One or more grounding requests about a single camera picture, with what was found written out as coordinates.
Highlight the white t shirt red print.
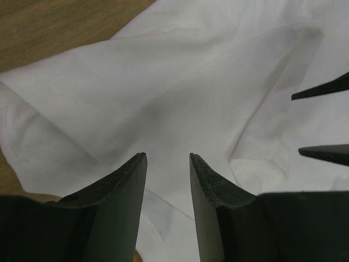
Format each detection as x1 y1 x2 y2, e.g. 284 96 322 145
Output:
1 1 348 261

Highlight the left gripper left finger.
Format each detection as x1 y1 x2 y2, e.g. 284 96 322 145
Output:
1 153 147 261

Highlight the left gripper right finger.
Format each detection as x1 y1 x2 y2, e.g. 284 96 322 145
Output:
190 154 348 261

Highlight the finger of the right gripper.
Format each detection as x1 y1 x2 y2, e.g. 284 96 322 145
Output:
291 73 349 100
298 145 349 166

